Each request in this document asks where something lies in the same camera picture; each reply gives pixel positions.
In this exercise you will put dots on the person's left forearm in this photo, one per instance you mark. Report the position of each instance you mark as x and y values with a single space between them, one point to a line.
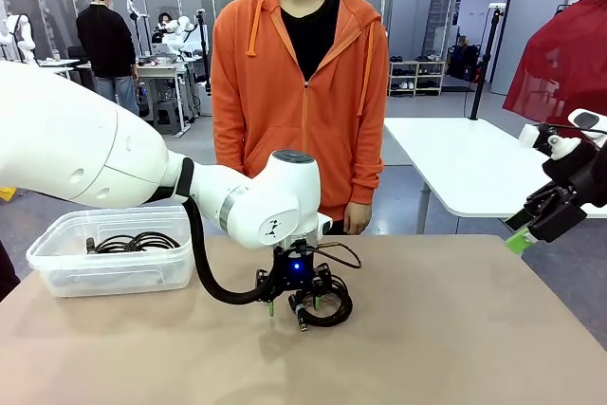
367 163

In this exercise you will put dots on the white shoe rack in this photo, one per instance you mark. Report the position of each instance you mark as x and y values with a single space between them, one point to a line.
417 78

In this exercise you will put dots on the black tripod pole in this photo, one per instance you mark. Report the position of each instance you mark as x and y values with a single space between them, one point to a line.
483 63

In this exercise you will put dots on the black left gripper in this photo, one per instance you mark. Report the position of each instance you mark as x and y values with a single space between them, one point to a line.
294 272

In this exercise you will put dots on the red cape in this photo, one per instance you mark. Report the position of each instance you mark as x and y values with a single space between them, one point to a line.
559 68

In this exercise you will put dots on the white background desk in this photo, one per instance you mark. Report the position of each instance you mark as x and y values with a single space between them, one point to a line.
61 63

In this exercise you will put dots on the yellow background object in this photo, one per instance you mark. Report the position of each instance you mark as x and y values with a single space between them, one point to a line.
5 194

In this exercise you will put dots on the person in black jacket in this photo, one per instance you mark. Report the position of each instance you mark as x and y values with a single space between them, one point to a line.
104 40

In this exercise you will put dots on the black equipment bags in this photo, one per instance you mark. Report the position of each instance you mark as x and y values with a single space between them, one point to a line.
465 63

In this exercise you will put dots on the person's right forearm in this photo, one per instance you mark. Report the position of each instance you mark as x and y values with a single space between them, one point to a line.
227 139

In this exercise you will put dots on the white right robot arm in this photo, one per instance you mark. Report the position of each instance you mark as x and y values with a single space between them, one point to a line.
588 119

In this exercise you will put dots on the white side table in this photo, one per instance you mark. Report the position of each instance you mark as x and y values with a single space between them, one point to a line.
465 163

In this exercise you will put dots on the person in orange hoodie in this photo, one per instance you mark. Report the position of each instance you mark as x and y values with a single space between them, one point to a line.
265 68

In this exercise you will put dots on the person's left hand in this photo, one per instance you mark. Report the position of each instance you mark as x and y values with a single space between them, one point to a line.
358 217

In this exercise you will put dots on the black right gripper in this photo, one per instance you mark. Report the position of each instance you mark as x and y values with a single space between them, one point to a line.
588 172

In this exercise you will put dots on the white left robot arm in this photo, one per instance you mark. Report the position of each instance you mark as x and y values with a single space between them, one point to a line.
71 139

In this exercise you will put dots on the person in dark top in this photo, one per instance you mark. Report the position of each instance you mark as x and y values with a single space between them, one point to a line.
166 20

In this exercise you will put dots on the grey background workbench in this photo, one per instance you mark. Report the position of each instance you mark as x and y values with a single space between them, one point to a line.
161 70

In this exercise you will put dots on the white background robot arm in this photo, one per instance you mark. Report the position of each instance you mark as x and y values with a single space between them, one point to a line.
23 40
180 30

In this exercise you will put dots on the clear plastic storage container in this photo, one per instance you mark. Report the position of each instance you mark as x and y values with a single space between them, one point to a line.
118 277

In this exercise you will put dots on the grey plastic stool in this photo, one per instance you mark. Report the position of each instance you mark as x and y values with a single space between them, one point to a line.
168 115

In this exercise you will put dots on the dark maroon bulky object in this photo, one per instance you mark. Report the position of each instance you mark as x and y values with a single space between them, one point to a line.
7 272

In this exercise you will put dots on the thin black background tripod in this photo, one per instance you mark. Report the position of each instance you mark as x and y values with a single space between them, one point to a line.
203 44

